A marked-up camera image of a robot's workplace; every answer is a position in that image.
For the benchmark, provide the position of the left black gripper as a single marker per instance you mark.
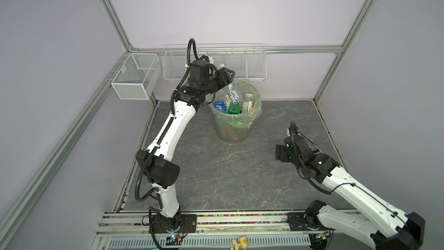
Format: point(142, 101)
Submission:
point(224, 78)

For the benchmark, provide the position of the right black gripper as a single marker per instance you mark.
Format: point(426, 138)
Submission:
point(281, 149)

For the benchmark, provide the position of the clear bottle blue label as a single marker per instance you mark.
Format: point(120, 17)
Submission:
point(220, 103)

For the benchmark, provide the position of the clear bottle dark blue neck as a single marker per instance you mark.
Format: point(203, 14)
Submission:
point(231, 91)

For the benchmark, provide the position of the green bottle yellow cap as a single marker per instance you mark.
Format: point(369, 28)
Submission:
point(235, 108)

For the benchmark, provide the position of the clear bottle orange label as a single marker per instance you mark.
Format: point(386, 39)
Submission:
point(248, 103)

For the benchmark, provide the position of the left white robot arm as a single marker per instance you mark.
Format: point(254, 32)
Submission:
point(157, 173)

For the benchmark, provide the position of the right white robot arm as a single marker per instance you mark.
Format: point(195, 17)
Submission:
point(384, 227)

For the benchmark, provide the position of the green-lined mesh waste bin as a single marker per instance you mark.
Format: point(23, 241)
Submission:
point(233, 128)

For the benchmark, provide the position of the yellow toy figure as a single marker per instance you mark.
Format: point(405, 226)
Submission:
point(240, 244)

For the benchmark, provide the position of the white wire wall shelf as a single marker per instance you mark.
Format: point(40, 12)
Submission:
point(249, 61)

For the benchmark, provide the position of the white mesh wall basket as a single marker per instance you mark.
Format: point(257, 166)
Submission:
point(137, 77)

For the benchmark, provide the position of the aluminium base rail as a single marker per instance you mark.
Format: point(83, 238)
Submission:
point(206, 223)

